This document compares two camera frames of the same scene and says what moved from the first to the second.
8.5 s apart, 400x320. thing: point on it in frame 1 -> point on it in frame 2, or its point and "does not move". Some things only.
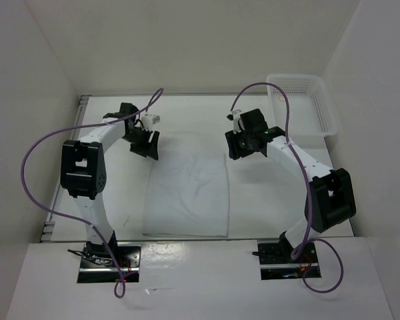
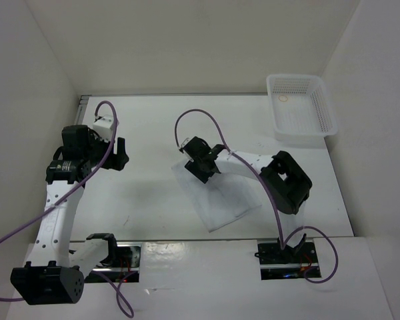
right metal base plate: (277, 263) does not move
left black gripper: (147, 149) -> (117, 161)
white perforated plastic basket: (310, 109) does not move
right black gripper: (234, 150) -> (194, 168)
